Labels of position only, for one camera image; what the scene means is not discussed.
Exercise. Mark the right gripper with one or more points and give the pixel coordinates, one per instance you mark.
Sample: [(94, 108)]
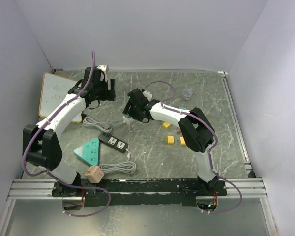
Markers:
[(129, 109)]

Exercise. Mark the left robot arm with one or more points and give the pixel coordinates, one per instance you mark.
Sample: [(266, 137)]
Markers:
[(41, 141)]

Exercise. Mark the yellow plug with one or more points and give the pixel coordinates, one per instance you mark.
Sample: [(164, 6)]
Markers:
[(166, 125), (181, 141), (169, 139)]

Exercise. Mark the white power strip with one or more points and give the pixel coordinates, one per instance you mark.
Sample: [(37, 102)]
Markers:
[(111, 84)]

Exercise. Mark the black power strip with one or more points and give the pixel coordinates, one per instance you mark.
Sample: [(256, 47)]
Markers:
[(113, 142)]

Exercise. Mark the pink cube socket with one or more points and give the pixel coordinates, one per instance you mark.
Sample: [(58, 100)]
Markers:
[(94, 174)]

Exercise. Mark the pink plug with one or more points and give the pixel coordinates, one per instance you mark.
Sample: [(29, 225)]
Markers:
[(179, 131)]

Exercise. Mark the teal triangular socket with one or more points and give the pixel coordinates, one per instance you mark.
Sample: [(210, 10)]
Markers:
[(89, 152)]

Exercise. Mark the black base bar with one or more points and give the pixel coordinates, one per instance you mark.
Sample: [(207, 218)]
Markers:
[(130, 192)]

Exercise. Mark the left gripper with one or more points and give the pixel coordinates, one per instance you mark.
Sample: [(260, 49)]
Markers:
[(109, 95)]

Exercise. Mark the aluminium rail frame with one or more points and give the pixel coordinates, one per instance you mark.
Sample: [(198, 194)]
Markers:
[(31, 210)]

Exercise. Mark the small whiteboard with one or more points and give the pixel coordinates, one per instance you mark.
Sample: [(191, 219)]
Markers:
[(54, 91)]

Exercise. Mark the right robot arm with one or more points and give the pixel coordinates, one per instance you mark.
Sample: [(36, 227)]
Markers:
[(195, 128)]

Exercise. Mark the clear plastic cup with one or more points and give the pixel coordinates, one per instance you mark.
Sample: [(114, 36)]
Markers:
[(187, 94)]

